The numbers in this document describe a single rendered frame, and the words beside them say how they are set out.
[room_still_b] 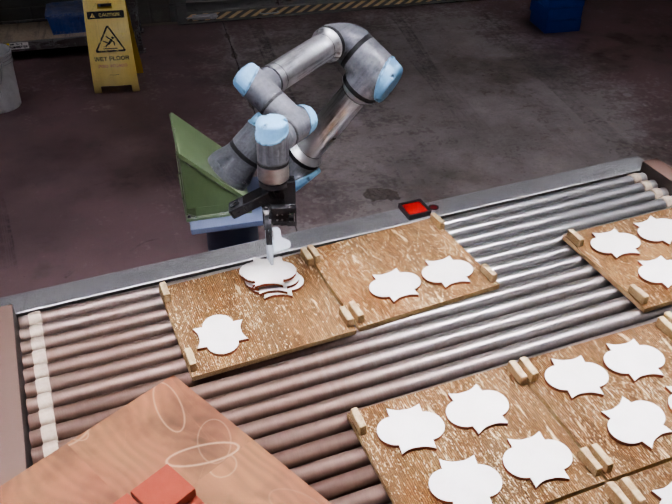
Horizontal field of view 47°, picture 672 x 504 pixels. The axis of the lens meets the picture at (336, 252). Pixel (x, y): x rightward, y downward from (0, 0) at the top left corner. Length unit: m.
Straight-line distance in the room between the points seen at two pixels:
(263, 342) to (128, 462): 0.49
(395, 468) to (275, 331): 0.49
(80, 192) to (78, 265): 0.67
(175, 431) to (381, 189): 2.84
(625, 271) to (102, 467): 1.41
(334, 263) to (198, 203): 0.52
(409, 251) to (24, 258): 2.29
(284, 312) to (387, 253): 0.37
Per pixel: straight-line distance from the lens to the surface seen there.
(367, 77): 2.12
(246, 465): 1.47
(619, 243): 2.28
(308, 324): 1.89
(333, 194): 4.14
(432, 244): 2.17
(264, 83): 1.86
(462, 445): 1.65
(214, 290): 2.02
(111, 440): 1.56
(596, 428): 1.75
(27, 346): 2.00
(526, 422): 1.72
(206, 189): 2.36
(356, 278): 2.03
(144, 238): 3.92
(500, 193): 2.47
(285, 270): 2.00
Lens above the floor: 2.19
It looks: 36 degrees down
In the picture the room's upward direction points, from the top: straight up
